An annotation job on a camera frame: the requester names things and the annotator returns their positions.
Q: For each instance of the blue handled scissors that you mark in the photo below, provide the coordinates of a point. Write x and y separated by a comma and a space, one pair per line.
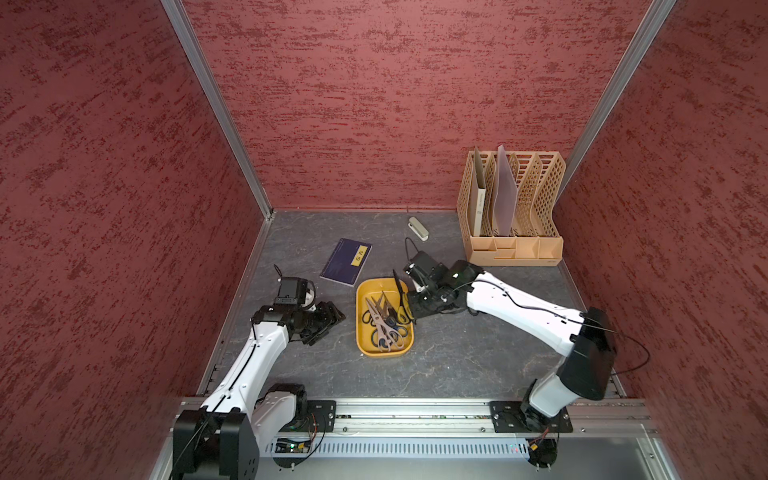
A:
385, 304

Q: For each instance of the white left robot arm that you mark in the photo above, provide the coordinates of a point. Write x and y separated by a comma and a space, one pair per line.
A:
223, 438

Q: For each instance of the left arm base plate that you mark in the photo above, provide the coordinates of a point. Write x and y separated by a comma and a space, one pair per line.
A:
317, 416

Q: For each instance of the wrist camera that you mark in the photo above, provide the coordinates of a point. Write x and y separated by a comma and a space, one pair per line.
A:
424, 271
297, 292

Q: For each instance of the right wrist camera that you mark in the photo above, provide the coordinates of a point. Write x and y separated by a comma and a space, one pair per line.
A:
424, 271

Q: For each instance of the beige plastic file organizer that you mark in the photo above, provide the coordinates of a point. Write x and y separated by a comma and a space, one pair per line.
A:
535, 240

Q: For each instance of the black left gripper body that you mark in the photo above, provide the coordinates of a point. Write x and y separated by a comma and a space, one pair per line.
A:
312, 322

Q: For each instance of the white book in organizer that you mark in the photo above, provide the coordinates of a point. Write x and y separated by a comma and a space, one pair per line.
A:
477, 195

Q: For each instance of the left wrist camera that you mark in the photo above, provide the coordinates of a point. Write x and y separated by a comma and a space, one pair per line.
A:
297, 292

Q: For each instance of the yellow and black scissors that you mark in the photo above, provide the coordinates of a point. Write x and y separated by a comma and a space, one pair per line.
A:
404, 315

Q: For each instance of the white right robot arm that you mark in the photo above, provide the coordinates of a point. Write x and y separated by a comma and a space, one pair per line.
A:
585, 340

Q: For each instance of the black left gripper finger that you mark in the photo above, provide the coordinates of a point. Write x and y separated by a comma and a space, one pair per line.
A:
330, 313
311, 336

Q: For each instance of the pink handled scissors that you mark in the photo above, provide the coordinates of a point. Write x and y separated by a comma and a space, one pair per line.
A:
386, 335

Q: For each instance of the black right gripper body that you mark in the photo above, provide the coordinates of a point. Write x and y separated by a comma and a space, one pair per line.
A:
428, 300

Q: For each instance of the dark blue book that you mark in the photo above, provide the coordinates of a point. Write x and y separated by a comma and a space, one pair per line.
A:
346, 261

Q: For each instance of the yellow plastic storage box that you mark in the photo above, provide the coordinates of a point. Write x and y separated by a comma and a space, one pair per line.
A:
372, 289

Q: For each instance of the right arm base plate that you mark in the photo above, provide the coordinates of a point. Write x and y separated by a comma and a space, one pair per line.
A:
519, 418

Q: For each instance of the grey folder in organizer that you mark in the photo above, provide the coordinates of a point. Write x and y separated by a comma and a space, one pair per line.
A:
505, 199

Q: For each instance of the beige stapler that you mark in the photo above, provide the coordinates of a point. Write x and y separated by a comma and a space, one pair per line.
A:
418, 228

